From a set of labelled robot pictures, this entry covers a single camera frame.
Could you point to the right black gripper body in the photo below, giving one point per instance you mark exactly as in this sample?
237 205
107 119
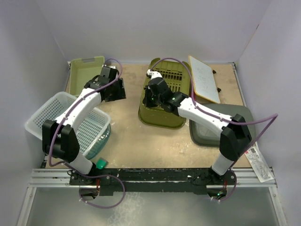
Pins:
151 100

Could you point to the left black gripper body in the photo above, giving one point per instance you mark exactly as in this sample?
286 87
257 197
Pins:
117 92

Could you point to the olive green plastic tub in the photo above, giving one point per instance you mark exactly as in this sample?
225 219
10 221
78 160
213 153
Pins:
177 77

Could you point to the light green plastic basket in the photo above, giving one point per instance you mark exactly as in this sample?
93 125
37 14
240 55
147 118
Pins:
82 71

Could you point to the large grey plastic tub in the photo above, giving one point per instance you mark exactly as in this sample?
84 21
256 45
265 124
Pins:
207 134

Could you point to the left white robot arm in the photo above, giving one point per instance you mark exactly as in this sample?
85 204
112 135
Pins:
59 135

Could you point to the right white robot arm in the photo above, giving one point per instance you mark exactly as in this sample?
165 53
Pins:
232 132

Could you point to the white perforated plastic basket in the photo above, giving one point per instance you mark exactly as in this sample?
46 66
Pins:
88 132

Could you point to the teal transparent basket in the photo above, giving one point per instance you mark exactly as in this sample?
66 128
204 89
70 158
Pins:
99 145

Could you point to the teal green sponge block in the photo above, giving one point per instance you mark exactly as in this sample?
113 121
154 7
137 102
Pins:
101 163

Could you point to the plastic bag with label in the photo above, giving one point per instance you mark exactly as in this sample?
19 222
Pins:
259 165

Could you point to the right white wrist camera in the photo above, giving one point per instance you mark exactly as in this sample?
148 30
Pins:
153 74

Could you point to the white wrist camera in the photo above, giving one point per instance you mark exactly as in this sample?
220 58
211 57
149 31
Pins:
153 74
109 72

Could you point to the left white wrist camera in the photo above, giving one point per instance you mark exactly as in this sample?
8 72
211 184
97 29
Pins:
109 72

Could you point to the white board yellow frame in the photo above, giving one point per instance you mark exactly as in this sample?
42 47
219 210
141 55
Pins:
203 80

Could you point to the aluminium frame rail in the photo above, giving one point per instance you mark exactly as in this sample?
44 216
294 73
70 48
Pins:
50 200

